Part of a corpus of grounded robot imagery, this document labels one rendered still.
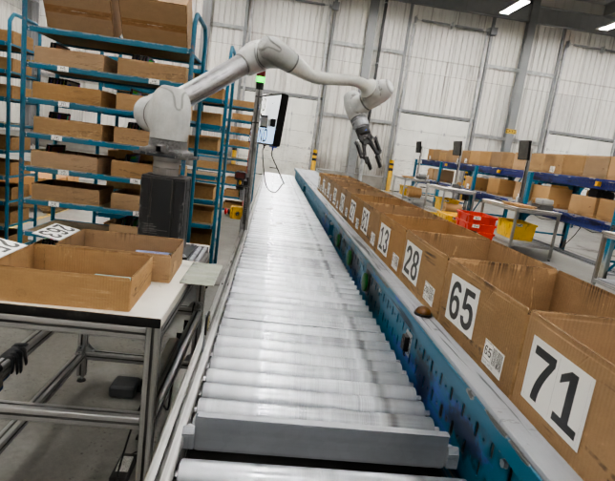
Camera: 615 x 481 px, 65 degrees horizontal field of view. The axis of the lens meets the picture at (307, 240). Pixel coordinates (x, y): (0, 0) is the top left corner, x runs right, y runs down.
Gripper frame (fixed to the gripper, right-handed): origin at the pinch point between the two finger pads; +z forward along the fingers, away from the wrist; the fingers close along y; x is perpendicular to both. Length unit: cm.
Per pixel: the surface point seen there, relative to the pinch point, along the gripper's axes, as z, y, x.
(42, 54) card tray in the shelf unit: -123, 153, -51
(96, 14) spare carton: -139, 118, -43
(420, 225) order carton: 46, 15, 50
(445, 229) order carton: 50, 5, 51
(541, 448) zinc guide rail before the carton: 97, 71, 161
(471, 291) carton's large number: 74, 55, 133
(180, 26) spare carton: -120, 73, -36
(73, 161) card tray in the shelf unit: -64, 153, -74
